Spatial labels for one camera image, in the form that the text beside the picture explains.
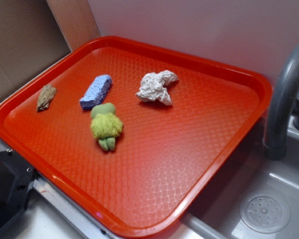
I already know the blue sponge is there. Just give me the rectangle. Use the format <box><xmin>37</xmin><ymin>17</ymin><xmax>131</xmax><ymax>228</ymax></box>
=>
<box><xmin>79</xmin><ymin>75</ymin><xmax>113</xmax><ymax>111</ymax></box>

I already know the brown wood chip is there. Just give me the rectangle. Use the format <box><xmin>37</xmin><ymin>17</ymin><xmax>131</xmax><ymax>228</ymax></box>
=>
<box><xmin>36</xmin><ymin>85</ymin><xmax>57</xmax><ymax>112</ymax></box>

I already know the red plastic tray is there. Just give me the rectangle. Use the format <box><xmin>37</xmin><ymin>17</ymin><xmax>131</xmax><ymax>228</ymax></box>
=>
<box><xmin>0</xmin><ymin>36</ymin><xmax>272</xmax><ymax>238</ymax></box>

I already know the crumpled white paper towel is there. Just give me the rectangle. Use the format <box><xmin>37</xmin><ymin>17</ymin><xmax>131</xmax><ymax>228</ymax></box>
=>
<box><xmin>136</xmin><ymin>70</ymin><xmax>178</xmax><ymax>106</ymax></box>

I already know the green plush toy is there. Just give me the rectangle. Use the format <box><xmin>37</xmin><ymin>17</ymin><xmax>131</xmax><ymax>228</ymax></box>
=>
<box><xmin>90</xmin><ymin>103</ymin><xmax>124</xmax><ymax>152</ymax></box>

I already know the wooden board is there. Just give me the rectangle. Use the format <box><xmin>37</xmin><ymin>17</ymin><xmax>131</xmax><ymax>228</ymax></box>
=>
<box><xmin>47</xmin><ymin>0</ymin><xmax>101</xmax><ymax>52</ymax></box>

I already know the grey toy faucet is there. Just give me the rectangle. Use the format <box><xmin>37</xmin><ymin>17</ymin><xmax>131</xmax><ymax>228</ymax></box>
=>
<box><xmin>263</xmin><ymin>44</ymin><xmax>299</xmax><ymax>160</ymax></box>

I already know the grey sink drain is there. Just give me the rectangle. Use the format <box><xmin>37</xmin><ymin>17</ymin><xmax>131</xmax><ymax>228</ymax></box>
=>
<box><xmin>239</xmin><ymin>190</ymin><xmax>291</xmax><ymax>234</ymax></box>

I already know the cardboard panel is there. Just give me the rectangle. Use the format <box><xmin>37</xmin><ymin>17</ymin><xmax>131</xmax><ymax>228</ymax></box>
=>
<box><xmin>0</xmin><ymin>0</ymin><xmax>70</xmax><ymax>103</ymax></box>

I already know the aluminium rail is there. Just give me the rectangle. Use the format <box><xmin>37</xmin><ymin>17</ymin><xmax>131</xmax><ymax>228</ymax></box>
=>
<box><xmin>0</xmin><ymin>139</ymin><xmax>114</xmax><ymax>239</ymax></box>

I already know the black metal bracket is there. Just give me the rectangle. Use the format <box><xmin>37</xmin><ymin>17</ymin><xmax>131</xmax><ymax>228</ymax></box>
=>
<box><xmin>0</xmin><ymin>148</ymin><xmax>36</xmax><ymax>234</ymax></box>

